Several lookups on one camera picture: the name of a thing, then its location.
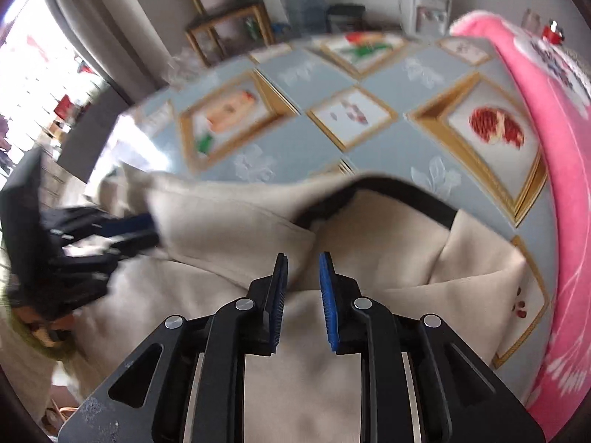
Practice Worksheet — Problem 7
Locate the clear blue water jug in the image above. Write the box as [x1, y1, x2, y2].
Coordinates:
[281, 0, 329, 29]

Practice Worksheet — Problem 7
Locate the grey patterned cushion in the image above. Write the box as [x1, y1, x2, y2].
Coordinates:
[568, 41, 591, 85]

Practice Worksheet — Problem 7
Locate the cream coat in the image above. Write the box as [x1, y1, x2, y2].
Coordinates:
[0, 173, 530, 443]

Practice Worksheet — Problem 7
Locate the white water dispenser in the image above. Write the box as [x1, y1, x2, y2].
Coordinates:
[399, 0, 454, 36]

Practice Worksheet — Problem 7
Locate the blue picture-print tablecloth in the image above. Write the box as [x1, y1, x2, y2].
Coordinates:
[92, 32, 562, 371]

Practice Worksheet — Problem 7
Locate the clear plastic bag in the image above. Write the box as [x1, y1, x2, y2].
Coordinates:
[165, 50, 209, 85]

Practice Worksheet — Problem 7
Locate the pink floral blanket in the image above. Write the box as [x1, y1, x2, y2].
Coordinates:
[450, 9, 591, 443]

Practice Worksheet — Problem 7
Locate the dark grey panel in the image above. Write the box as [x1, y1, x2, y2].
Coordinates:
[56, 85, 136, 182]

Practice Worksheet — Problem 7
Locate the black bin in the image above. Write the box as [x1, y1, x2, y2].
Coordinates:
[325, 4, 366, 33]

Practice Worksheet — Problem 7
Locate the wooden shelf stand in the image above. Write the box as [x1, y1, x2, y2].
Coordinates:
[178, 0, 276, 66]

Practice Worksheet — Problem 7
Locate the window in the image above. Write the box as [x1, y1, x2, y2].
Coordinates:
[0, 0, 117, 172]

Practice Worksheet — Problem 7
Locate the beige curtain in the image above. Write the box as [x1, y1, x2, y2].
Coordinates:
[46, 0, 172, 103]

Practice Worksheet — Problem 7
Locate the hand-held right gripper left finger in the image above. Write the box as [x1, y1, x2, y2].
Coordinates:
[58, 253, 289, 443]

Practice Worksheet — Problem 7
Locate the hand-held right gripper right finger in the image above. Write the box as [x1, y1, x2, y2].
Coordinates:
[318, 251, 546, 443]

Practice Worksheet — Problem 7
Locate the person's left hand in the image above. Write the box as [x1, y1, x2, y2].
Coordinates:
[25, 316, 63, 348]

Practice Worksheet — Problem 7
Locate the small red object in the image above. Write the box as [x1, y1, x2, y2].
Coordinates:
[542, 21, 564, 45]

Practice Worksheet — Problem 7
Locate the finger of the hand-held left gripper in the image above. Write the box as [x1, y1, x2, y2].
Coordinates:
[41, 209, 158, 241]
[46, 232, 161, 297]

